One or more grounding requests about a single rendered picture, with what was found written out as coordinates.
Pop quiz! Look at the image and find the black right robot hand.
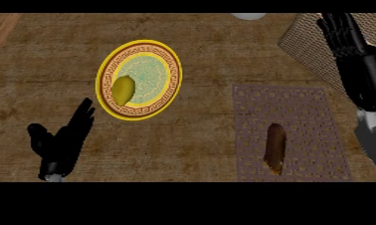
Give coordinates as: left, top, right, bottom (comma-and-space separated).
315, 12, 376, 112

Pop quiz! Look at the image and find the purple-grey patterned placemat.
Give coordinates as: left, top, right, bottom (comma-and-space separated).
230, 83, 355, 183

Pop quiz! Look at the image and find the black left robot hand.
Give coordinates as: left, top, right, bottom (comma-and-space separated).
26, 97, 97, 181

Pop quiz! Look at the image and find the yellow-green lemon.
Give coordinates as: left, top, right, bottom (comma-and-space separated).
110, 75, 137, 108

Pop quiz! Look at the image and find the yellow patterned round plate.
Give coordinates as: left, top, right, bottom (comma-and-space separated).
94, 39, 184, 121

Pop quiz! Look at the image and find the pale grey round object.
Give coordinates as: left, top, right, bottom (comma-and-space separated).
228, 12, 268, 21

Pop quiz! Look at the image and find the beige wicker basket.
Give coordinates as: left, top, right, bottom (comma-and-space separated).
275, 12, 376, 99

